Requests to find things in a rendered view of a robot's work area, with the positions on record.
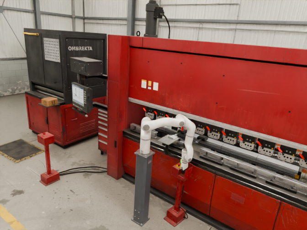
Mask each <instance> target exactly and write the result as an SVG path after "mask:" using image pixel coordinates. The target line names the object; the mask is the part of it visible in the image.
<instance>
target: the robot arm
mask: <svg viewBox="0 0 307 230"><path fill-rule="evenodd" d="M164 126H173V127H183V126H184V127H185V128H186V129H187V133H186V137H185V147H186V148H184V149H182V157H181V161H182V162H181V166H180V168H181V170H182V171H183V173H185V170H186V169H187V168H188V162H190V161H191V160H192V158H193V147H192V141H193V138H194V134H195V130H196V125H195V124H194V123H193V122H191V121H190V120H189V119H188V118H186V117H185V116H184V115H181V114H178V115H177V116H176V117H175V118H169V117H167V118H160V119H156V120H153V121H151V119H150V118H149V117H144V118H143V119H142V121H141V136H140V149H138V150H137V154H138V155H140V156H143V157H148V156H151V155H152V153H153V151H152V150H150V141H151V130H154V129H156V128H159V127H164Z"/></svg>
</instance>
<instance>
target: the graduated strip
mask: <svg viewBox="0 0 307 230"><path fill-rule="evenodd" d="M128 99H130V100H134V101H137V102H140V103H144V104H147V105H151V106H155V107H158V108H162V109H165V110H169V111H173V112H176V113H180V114H183V115H187V116H191V117H194V118H198V119H201V120H205V121H209V122H212V123H216V124H219V125H223V126H227V127H230V128H234V129H237V130H240V131H245V132H248V133H251V134H255V135H259V136H262V137H266V138H270V139H273V140H276V141H281V142H284V143H287V144H291V145H294V146H298V147H302V148H305V149H307V146H306V145H302V144H299V143H295V142H291V141H287V140H284V139H280V138H277V137H273V136H269V135H265V134H262V133H258V132H255V131H250V130H247V129H244V128H240V127H236V126H233V125H229V124H225V123H222V122H218V121H214V120H210V119H207V118H203V117H199V116H196V115H192V114H188V113H185V112H181V111H178V110H174V109H170V108H166V107H163V106H160V105H155V104H152V103H148V102H145V101H141V100H138V99H133V98H130V97H129V98H128Z"/></svg>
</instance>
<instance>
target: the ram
mask: <svg viewBox="0 0 307 230"><path fill-rule="evenodd" d="M142 79H143V80H146V88H142ZM148 81H151V86H149V85H148ZM154 82H157V83H159V84H158V91H157V90H153V85H154ZM148 87H151V89H148ZM128 97H130V98H133V99H138V100H141V101H145V102H148V103H152V104H155V105H160V106H163V107H166V108H170V109H174V110H178V111H181V112H185V113H188V114H192V115H196V116H199V117H203V118H207V119H210V120H214V121H218V122H222V123H225V124H229V125H233V126H236V127H240V128H244V129H247V130H250V131H255V132H258V133H262V134H265V135H269V136H273V137H277V138H280V139H284V140H287V141H291V142H295V143H299V144H302V145H306V146H307V67H302V66H293V65H285V64H277V63H265V62H257V61H249V60H241V59H232V58H224V57H212V56H204V55H195V54H187V53H179V52H168V51H159V50H151V49H143V48H134V47H131V48H130V68H129V96H128ZM128 101H131V102H134V103H137V104H141V105H145V106H148V107H151V108H155V109H158V110H162V111H166V112H169V113H172V114H176V115H178V114H180V113H176V112H173V111H169V110H165V109H162V108H158V107H155V106H151V105H147V104H144V103H140V102H137V101H134V100H130V99H128ZM182 115H183V114H182ZM184 116H185V117H186V118H190V119H193V120H197V121H201V122H204V123H208V124H211V125H215V126H218V127H221V128H225V129H228V130H232V131H236V132H239V133H243V134H246V135H249V136H253V137H257V138H260V139H263V140H267V141H271V142H274V143H278V144H281V145H284V146H288V147H292V148H295V149H298V150H302V151H305V152H307V149H305V148H302V147H298V146H294V145H291V144H287V143H284V142H281V141H276V140H273V139H270V138H266V137H262V136H259V135H255V134H251V133H248V132H245V131H240V130H237V129H234V128H230V127H227V126H223V125H219V124H216V123H212V122H209V121H205V120H201V119H198V118H194V117H191V116H187V115H184Z"/></svg>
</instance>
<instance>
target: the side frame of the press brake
mask: <svg viewBox="0 0 307 230"><path fill-rule="evenodd" d="M129 43H130V36H125V35H110V34H108V35H107V175H109V176H111V177H112V178H114V179H116V180H118V179H120V178H122V175H123V174H125V172H124V168H123V163H122V156H123V130H125V129H128V128H130V124H132V123H134V124H137V125H140V126H141V121H142V119H143V118H144V117H146V116H145V111H144V109H143V108H145V109H146V106H145V105H141V104H137V103H134V102H131V101H128V96H129V68H130V48H131V47H132V46H129Z"/></svg>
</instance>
